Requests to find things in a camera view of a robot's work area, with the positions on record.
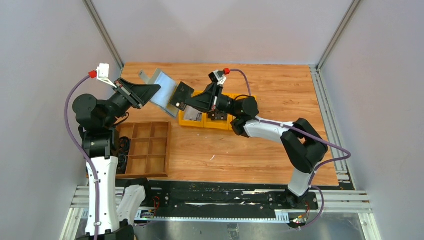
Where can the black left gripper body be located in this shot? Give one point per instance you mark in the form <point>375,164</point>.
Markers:
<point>133,104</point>

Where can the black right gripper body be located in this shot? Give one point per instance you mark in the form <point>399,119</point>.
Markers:
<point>222,102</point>

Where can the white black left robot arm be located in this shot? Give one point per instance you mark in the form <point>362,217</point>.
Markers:
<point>97,119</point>

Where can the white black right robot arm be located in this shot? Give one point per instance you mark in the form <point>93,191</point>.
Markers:
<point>303,145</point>

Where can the black VIP card stack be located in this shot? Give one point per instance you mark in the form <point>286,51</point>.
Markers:
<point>217,116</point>

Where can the silver VIP card stack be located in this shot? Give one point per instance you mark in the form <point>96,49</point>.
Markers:
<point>191,114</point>

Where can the yellow bin with black cards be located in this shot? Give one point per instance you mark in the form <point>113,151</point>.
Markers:
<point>218,125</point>

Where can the yellow bin with silver cards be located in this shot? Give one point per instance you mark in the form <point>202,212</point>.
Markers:
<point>192,124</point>

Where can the dark rolled belts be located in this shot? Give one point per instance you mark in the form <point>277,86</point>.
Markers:
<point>122,155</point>

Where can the wooden compartment tray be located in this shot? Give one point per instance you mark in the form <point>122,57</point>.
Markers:
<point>148,153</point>

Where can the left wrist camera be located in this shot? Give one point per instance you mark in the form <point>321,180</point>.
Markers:
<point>102,74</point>

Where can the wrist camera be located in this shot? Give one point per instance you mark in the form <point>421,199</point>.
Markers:
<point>102,74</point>
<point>218,77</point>

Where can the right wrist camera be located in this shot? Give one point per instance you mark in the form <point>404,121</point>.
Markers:
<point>218,77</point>

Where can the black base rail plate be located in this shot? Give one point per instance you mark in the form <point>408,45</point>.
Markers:
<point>216,200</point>

